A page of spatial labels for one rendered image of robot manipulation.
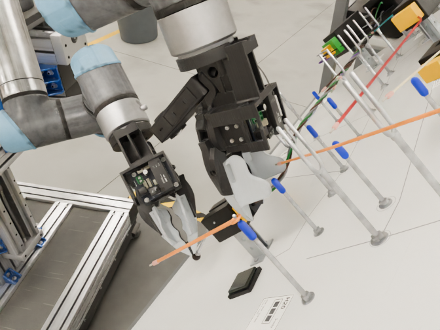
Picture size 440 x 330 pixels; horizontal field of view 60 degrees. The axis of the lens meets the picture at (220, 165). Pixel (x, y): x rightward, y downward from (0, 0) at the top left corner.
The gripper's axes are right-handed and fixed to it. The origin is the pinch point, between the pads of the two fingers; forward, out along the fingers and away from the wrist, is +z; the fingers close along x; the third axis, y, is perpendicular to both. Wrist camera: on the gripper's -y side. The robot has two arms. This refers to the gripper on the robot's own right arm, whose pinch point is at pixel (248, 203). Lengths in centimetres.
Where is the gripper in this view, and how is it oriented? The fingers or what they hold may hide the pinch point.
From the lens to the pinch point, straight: 49.8
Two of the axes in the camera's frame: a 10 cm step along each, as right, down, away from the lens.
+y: 8.4, -1.1, -5.4
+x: 4.3, -4.9, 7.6
